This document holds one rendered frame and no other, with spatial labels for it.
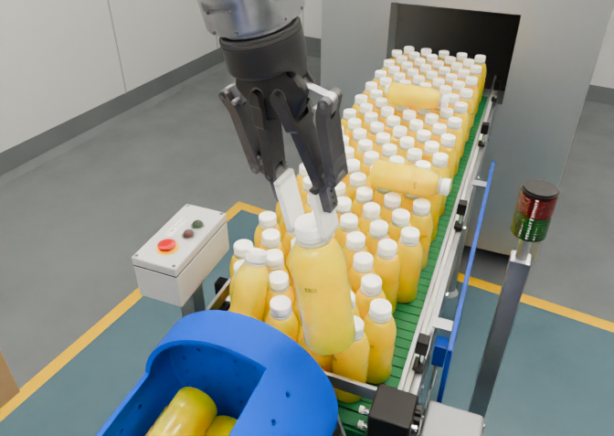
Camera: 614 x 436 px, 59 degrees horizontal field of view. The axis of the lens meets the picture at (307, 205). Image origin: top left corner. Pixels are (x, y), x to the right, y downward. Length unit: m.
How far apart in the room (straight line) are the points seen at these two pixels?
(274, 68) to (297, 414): 0.43
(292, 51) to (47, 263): 2.63
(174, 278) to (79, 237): 2.09
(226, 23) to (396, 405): 0.69
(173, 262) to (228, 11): 0.69
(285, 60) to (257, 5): 0.06
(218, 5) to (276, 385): 0.46
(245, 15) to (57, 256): 2.67
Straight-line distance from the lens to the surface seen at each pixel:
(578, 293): 2.88
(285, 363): 0.74
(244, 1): 0.46
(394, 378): 1.13
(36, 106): 3.94
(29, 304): 2.83
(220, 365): 0.86
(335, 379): 1.02
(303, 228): 0.60
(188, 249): 1.11
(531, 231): 1.07
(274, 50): 0.48
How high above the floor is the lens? 1.78
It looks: 34 degrees down
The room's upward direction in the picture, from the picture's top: straight up
